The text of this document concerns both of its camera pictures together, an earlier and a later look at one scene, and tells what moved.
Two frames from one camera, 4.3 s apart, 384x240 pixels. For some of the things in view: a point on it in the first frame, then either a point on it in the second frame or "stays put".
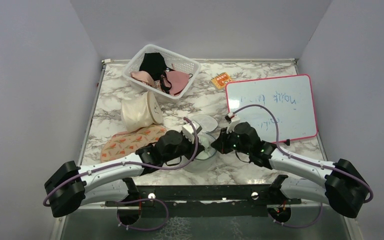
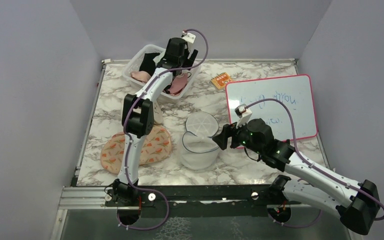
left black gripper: (191, 147) -> (187, 61)
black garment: (154, 63) stays put
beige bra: (143, 76) stays put
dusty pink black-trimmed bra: (173, 82) stays put
